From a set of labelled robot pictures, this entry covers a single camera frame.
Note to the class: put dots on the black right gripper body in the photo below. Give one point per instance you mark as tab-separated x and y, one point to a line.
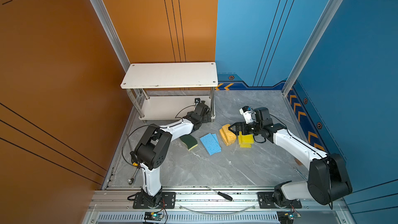
253	128

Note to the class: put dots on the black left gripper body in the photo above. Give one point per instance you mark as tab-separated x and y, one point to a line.
207	118

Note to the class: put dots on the blue sponge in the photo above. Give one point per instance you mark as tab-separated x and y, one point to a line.
210	144
216	138

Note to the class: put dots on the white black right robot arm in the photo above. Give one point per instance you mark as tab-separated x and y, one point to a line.
328	179

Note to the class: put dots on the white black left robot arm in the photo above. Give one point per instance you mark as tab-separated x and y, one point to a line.
152	149

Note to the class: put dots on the white two-tier shelf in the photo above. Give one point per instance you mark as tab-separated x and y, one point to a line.
142	76

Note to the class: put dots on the orange yellow sponge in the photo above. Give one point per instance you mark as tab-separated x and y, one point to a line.
227	136

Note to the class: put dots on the right green circuit board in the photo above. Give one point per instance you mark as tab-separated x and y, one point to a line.
285	217

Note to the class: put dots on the green circuit board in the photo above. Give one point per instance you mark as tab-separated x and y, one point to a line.
285	217
153	217

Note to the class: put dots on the left green circuit board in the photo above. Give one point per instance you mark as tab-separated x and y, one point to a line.
153	217

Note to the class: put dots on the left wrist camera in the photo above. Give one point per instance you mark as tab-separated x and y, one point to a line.
197	100

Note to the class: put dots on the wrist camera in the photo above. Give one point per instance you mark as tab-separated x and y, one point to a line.
247	113
197	100

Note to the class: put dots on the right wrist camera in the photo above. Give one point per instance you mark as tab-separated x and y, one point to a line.
247	113

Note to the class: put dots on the black handled screwdriver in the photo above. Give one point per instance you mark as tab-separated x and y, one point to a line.
225	196

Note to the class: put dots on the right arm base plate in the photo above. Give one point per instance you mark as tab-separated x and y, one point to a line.
275	200

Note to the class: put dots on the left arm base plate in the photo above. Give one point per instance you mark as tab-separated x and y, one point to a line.
162	199

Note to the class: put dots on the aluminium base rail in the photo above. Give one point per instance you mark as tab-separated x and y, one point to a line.
199	205

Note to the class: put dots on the right aluminium corner post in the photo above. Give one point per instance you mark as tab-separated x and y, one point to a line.
326	17

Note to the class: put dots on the aluminium corner post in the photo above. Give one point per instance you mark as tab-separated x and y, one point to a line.
326	17
109	28

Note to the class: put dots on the left aluminium corner post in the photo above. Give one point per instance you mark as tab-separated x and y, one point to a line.
109	28

